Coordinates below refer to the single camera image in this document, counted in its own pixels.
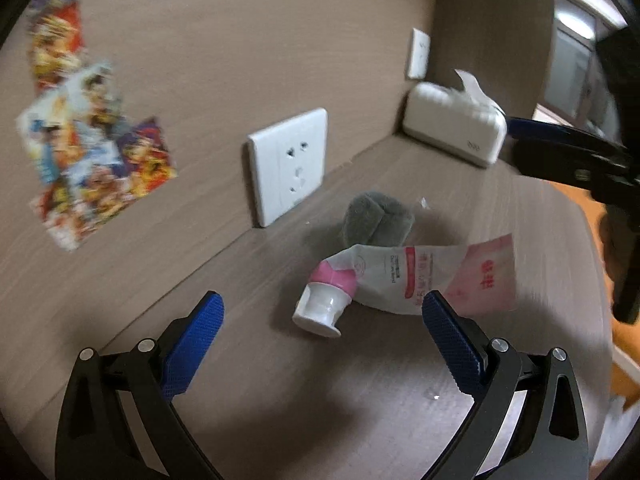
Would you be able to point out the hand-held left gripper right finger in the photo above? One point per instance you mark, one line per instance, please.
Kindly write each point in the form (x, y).
(450, 340)

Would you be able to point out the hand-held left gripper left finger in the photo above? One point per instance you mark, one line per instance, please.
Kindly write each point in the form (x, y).
(192, 340)

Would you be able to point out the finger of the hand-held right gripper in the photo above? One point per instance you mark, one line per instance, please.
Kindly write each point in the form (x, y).
(550, 132)
(550, 162)

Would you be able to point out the pink and white cream tube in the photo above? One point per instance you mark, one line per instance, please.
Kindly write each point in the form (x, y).
(400, 275)

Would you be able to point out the window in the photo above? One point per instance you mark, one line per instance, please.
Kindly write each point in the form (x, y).
(575, 45)

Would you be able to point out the white tissue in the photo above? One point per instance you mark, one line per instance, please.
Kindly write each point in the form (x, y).
(475, 91)

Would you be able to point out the white tissue box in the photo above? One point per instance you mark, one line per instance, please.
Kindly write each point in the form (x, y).
(450, 125)

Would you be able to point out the grey plush toy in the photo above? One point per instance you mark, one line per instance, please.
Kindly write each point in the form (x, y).
(375, 217)

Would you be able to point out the colourful cartoon sticker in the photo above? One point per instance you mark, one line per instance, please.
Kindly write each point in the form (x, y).
(70, 120)
(57, 40)
(147, 160)
(82, 210)

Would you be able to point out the white wall switch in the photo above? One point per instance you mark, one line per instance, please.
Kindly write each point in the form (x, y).
(419, 52)

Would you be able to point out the white wall power outlet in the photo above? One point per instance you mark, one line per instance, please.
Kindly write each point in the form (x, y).
(287, 167)

